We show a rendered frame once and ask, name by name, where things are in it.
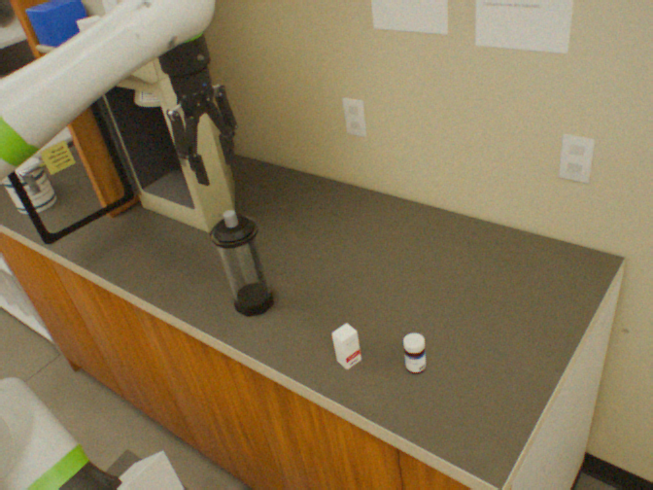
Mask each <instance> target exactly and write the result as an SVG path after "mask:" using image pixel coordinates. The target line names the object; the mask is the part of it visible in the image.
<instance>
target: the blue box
mask: <svg viewBox="0 0 653 490"><path fill-rule="evenodd" d="M25 11H26V12H27V15H28V17H29V19H30V22H31V24H32V26H33V28H34V31H35V33H36V35H37V37H38V40H39V42H40V44H41V45H42V46H48V47H54V48H58V47H59V46H61V45H62V44H64V43H65V42H67V41H68V40H70V39H72V38H73V37H75V36H76V35H77V34H79V33H80V32H81V31H80V28H79V25H78V24H77V21H78V20H81V19H85V18H87V15H86V10H85V8H84V5H83V3H82V0H51V1H49V2H46V3H43V4H40V5H37V6H34V7H31V8H28V9H26V10H25Z"/></svg>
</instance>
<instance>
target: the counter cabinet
mask: <svg viewBox="0 0 653 490"><path fill-rule="evenodd" d="M0 252H1V253H2V255H3V256H4V258H5V260H6V261H7V263H8V265H9V266H10V268H11V270H12V271H13V273H14V275H15V276H16V278H17V280H18V282H19V283H20V285H21V287H22V288H23V289H24V291H25V292H26V294H27V296H28V297H29V299H30V300H31V302H32V304H33V305H34V307H35V309H36V310H37V312H38V314H39V315H40V317H41V318H42V320H43V322H44V323H45V325H46V327H47V328H48V330H49V332H50V333H51V335H52V337H53V339H54V340H55V342H56V344H57V345H58V347H59V349H60V350H61V352H62V354H63V355H64V357H65V358H66V360H67V362H68V363H69V365H70V367H71V368H72V370H73V371H75V372H76V371H77V370H79V369H80V368H82V369H84V370H85V371H87V372H88V373H89V374H91V375H92V376H94V377H95V378H96V379H98V380H99V381H101V382H102V383H104V384H105V385H106V386H108V387H109V388H111V389H112V390H114V391H115V392H116V393H118V394H119V395H121V396H122V397H123V398H125V399H126V400H128V401H129V402H131V403H132V404H134V405H135V406H137V407H138V408H140V409H141V410H142V411H144V412H145V413H147V414H148V415H150V416H151V417H152V418H154V420H156V421H157V422H158V423H160V424H161V425H163V426H164V427H166V428H167V429H168V430H170V431H171V432H173V433H174V434H176V435H177V436H178V437H180V438H182V439H183V440H184V441H186V442H187V443H189V444H190V445H192V446H193V447H194V448H196V449H197V450H199V451H200V452H202V453H203V454H204V455H206V456H207V457H209V458H210V459H211V460H213V461H214V462H216V463H217V464H219V465H220V466H221V467H223V468H224V469H226V470H227V471H229V472H230V473H232V474H233V475H235V476H236V477H238V478H239V479H240V480H242V481H243V482H245V483H246V484H247V485H249V486H250V487H252V488H253V489H255V490H473V489H471V488H469V487H468V486H466V485H464V484H462V483H460V482H458V481H457V480H456V479H454V478H452V477H450V476H448V475H447V474H445V473H443V472H440V471H438V470H437V469H435V468H433V467H431V466H429V465H427V464H426V463H424V462H422V461H420V460H418V459H416V458H414V457H413V456H411V455H409V454H407V453H405V452H403V451H402V450H400V449H398V448H396V447H394V446H392V445H391V444H389V443H387V442H385V441H383V440H381V439H380V438H378V437H376V436H374V435H372V434H371V433H369V432H367V431H365V430H363V429H361V428H360V427H358V426H356V425H354V424H352V423H350V422H349V421H347V420H345V419H343V418H341V417H339V416H338V415H336V414H334V413H332V412H330V411H328V410H327V409H325V408H323V407H321V406H319V405H317V404H316V403H314V402H311V401H309V400H307V399H306V398H304V397H302V396H300V395H299V394H297V393H296V392H294V391H292V390H290V389H288V388H286V387H285V386H283V385H281V384H279V383H277V382H275V381H274V380H272V379H270V378H268V377H266V376H264V375H263V374H261V373H259V372H257V371H255V370H253V369H252V368H250V367H247V366H245V365H243V364H242V363H240V362H238V361H236V360H234V359H232V358H231V357H229V356H227V355H226V354H224V353H222V352H220V351H219V350H217V349H215V348H213V347H211V346H209V345H208V344H206V343H204V342H202V341H200V340H198V339H197V338H195V337H193V336H191V335H189V334H187V333H186V332H183V331H181V330H179V329H177V328H176V327H174V326H172V325H170V324H168V323H166V322H165V321H163V320H161V319H159V318H157V317H156V316H155V315H153V314H151V313H149V312H147V311H145V310H144V309H142V308H140V307H138V306H136V305H134V304H133V303H131V302H129V301H127V300H125V299H123V298H122V297H119V296H117V295H115V294H113V293H112V292H110V291H108V290H106V289H104V288H102V287H101V286H99V285H97V284H95V283H93V282H91V281H90V280H88V279H86V278H84V277H83V276H81V275H80V274H78V273H76V272H74V271H72V270H70V269H69V268H67V267H65V266H63V265H61V264H59V263H58V262H55V261H53V260H51V259H49V258H48V257H46V256H44V255H42V254H40V253H38V252H37V251H35V250H33V249H31V248H29V247H27V246H26V245H24V244H22V243H20V242H18V241H16V240H15V239H13V238H12V237H10V236H8V235H6V234H5V233H3V232H1V231H0ZM623 273H624V271H623ZM623 273H622V274H621V276H620V278H619V280H618V282H617V284H616V286H615V288H614V290H613V292H612V294H611V296H610V298H609V299H608V301H607V303H606V305H605V307H604V309H603V311H602V313H601V316H600V318H599V320H598V321H597V322H596V324H595V326H594V328H593V330H592V332H591V334H590V336H589V338H588V340H587V342H586V343H585V345H584V347H583V349H582V351H581V353H580V355H579V357H578V359H577V361H576V363H575V365H574V367H573V368H572V370H571V372H570V374H569V376H568V378H567V381H566V383H565V385H564V387H563V389H562V390H561V392H560V394H559V396H558V397H557V399H556V401H555V403H554V405H553V407H552V409H551V411H550V413H549V414H548V416H547V418H546V420H545V422H544V424H543V426H542V428H541V430H540V432H539V434H538V436H537V437H536V439H535V441H534V443H533V446H532V448H531V450H530V452H529V454H528V456H527V458H526V459H525V461H524V463H523V465H522V467H521V469H520V470H519V472H518V474H517V476H516V478H515V480H514V482H513V483H512V485H511V487H510V489H509V490H574V488H575V486H576V484H577V481H578V479H579V477H580V474H581V469H582V464H583V460H584V455H585V450H586V446H587V441H588V436H589V433H590V428H591V423H592V419H593V414H594V409H595V405H596V400H597V395H598V391H599V387H600V382H601V374H602V369H603V364H604V360H605V355H606V350H607V346H608V341H609V337H610V333H611V328H612V323H613V319H614V314H615V309H616V305H617V300H618V296H619V292H620V287H621V282H622V277H623Z"/></svg>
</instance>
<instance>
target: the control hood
mask: <svg viewBox="0 0 653 490"><path fill-rule="evenodd" d="M36 49H37V50H38V51H39V52H41V53H44V54H47V53H50V52H51V51H53V50H54V49H56V48H54V47H48V46H42V45H41V44H40V45H38V46H36ZM125 80H129V81H134V82H139V83H145V84H154V83H156V82H158V77H157V74H156V71H155V67H154V64H153V62H152V61H151V62H150V63H148V64H147V65H145V66H143V67H142V68H140V69H139V70H137V71H136V72H134V73H133V74H131V75H130V76H129V77H127V78H126V79H125Z"/></svg>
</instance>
